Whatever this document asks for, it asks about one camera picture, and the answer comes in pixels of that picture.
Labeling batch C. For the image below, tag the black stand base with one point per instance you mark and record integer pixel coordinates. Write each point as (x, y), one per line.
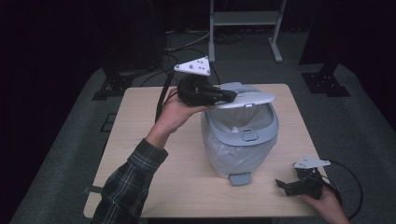
(113, 85)
(325, 82)

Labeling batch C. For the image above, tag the person's left hand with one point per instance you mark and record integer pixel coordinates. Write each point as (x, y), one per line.
(174, 115)

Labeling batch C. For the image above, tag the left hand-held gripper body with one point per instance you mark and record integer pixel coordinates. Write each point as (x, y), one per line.
(194, 90)

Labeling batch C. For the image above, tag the grey tape strip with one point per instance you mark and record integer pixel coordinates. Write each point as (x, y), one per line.
(92, 189)

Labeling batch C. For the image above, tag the clear plastic bin liner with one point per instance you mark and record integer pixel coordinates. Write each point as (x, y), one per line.
(230, 157)

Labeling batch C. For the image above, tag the white metal stand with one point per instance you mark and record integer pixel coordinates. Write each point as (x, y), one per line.
(245, 18)

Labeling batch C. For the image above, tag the grey pedal trash can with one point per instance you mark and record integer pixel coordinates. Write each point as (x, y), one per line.
(243, 137)

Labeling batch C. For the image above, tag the person's right hand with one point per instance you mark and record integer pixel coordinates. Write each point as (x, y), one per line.
(330, 208)

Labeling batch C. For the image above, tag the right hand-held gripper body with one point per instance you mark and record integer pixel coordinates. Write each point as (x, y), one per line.
(308, 183)

